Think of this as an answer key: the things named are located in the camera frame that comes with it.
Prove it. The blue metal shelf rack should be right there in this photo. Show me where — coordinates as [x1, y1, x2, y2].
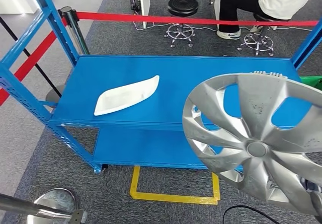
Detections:
[0, 0, 322, 174]

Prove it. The grey metal bracket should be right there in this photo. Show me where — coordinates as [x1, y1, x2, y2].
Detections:
[69, 209, 87, 224]

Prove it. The green plastic crate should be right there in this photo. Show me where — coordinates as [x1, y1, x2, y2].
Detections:
[299, 76, 322, 92]

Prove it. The black stool with chrome base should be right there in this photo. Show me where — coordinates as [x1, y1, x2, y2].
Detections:
[164, 0, 199, 48]
[237, 13, 290, 57]

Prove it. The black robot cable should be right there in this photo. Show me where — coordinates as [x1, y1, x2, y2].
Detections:
[222, 204, 281, 224]

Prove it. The white floor cable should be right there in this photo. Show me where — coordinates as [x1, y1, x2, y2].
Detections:
[133, 21, 176, 32]

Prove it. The red barrier belt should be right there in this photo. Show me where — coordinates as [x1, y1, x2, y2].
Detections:
[76, 11, 319, 27]
[0, 18, 69, 107]

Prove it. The silver plastic wheel hubcap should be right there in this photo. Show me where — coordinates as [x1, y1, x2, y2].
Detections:
[182, 70, 322, 216]

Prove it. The white curved plastic car part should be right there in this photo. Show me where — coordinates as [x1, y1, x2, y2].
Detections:
[94, 75, 160, 117]

